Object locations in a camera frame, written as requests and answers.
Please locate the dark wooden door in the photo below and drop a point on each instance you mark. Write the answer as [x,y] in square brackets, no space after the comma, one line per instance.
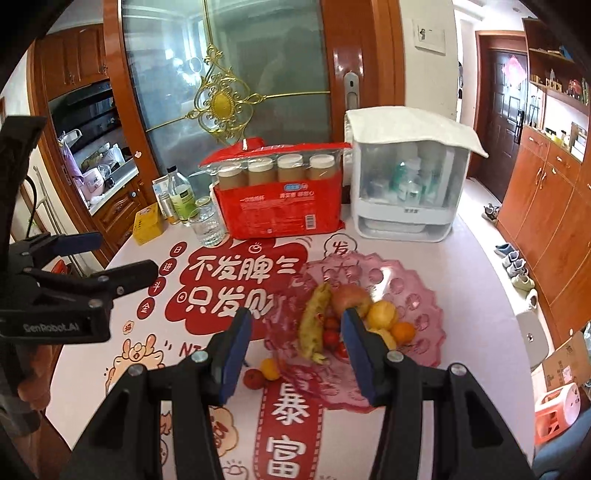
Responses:
[501,129]

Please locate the light green shoe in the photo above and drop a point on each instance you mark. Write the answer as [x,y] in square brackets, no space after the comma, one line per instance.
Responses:
[524,281]

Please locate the white wall switch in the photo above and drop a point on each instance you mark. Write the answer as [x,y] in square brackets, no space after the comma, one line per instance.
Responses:
[429,34]

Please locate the yellow box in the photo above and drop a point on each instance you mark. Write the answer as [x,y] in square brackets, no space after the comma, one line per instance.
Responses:
[147,226]

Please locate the white stool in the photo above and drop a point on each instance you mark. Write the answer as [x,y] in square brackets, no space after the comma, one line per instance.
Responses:
[533,337]

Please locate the yellow pear with sticker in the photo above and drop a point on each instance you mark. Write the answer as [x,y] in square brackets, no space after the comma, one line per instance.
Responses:
[382,314]

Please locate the small glass jar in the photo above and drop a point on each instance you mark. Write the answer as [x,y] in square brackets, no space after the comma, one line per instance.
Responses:
[203,203]

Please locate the pink plastic stool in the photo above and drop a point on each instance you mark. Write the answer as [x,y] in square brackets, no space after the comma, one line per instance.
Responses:
[558,410]

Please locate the clear bottle with green label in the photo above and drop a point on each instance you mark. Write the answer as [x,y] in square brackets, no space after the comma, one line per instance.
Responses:
[181,198]

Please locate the white cloth cover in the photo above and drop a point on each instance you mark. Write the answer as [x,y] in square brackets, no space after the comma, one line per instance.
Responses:
[406,124]

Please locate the small red apple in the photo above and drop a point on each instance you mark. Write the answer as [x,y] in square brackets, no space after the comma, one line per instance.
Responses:
[254,378]

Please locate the large orange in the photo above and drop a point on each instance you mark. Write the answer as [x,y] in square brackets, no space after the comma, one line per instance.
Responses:
[351,297]

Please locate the cherry tomato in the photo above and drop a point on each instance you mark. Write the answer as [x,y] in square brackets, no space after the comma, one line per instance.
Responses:
[344,350]
[329,339]

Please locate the blue cloth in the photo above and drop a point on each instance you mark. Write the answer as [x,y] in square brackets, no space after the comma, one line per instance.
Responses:
[563,457]

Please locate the wooden shelf unit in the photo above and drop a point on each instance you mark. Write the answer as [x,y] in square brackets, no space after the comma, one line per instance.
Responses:
[535,32]

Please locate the pink glass fruit plate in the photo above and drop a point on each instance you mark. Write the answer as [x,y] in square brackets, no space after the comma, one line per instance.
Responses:
[406,286]

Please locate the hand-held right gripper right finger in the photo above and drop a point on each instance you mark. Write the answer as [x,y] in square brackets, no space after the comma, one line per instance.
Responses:
[362,360]

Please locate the clear glass tumbler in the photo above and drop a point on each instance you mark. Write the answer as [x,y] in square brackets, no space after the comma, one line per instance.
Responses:
[207,228]

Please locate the glass door with gold ornament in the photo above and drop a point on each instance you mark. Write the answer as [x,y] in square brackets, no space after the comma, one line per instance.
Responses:
[258,55]

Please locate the red pack of paper cups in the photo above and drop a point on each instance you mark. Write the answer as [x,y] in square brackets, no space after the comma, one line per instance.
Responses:
[277,217]

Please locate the spotted yellow banana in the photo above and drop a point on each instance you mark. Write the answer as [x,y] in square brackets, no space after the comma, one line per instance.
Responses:
[311,323]

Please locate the person's left hand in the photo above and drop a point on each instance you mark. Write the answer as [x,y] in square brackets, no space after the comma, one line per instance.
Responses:
[39,374]

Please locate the wooden kitchen base cabinet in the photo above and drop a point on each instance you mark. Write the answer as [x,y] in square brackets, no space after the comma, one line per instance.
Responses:
[115,212]

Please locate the pink kitchen appliance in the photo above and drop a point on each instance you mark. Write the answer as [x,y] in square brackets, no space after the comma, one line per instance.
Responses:
[94,182]

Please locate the yellow fruit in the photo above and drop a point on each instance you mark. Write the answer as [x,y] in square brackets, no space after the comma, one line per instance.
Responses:
[387,340]

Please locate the white sterilizer cabinet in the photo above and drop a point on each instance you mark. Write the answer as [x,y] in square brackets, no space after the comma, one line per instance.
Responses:
[401,224]

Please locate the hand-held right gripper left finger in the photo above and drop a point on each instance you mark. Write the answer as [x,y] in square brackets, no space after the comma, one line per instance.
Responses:
[235,360]

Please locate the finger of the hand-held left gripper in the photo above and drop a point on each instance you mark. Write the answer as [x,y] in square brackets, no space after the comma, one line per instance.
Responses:
[134,274]
[78,242]

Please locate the wooden kitchen wall cabinet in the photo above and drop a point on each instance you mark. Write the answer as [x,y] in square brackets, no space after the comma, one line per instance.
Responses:
[69,55]

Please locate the white slipper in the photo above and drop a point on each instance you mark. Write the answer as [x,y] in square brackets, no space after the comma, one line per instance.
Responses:
[532,300]

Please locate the cardboard box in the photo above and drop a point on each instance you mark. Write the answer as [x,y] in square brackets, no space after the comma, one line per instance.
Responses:
[565,364]

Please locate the red and white printed tablecloth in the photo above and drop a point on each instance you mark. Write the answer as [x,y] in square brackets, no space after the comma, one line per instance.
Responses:
[461,300]

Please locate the grey shoe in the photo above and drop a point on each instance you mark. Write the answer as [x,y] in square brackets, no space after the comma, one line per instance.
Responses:
[489,213]

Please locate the orange mandarin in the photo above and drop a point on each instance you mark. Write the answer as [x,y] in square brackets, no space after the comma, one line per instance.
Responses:
[404,333]

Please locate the small yellow-orange citrus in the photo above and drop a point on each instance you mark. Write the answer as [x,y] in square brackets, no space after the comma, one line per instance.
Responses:
[270,369]

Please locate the red door decoration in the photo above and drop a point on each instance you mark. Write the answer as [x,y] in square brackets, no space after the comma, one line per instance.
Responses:
[514,69]

